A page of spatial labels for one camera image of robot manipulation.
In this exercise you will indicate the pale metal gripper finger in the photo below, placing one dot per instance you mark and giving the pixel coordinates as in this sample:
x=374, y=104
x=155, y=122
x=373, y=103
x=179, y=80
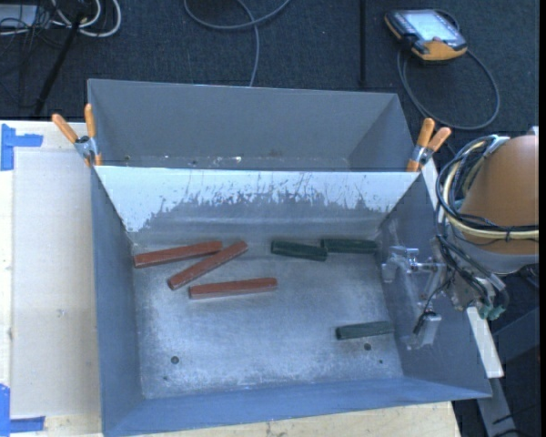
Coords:
x=427, y=329
x=395, y=266

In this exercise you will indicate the dark green flat block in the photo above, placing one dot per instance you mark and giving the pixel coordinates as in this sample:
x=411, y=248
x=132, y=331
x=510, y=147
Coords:
x=364, y=329
x=299, y=250
x=349, y=245

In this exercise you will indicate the grey metal bin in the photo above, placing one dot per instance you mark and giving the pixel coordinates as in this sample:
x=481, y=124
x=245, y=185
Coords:
x=264, y=326

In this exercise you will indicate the red-brown flat block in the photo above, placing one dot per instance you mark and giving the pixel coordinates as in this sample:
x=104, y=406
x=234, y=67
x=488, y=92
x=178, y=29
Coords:
x=233, y=287
x=177, y=253
x=208, y=265

